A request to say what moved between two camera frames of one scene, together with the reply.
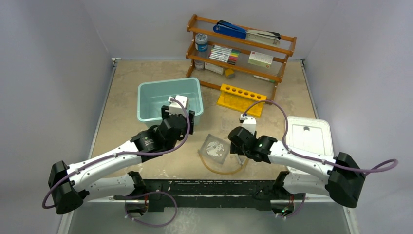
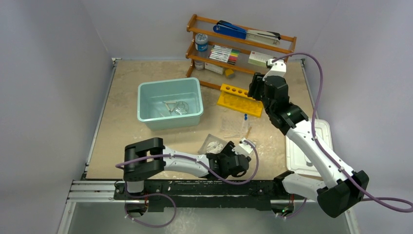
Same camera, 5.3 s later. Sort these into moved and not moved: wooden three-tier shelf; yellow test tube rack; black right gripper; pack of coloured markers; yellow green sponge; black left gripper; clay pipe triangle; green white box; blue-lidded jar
Moved: black left gripper; clay pipe triangle; black right gripper
Not moved: yellow green sponge; yellow test tube rack; blue-lidded jar; pack of coloured markers; wooden three-tier shelf; green white box
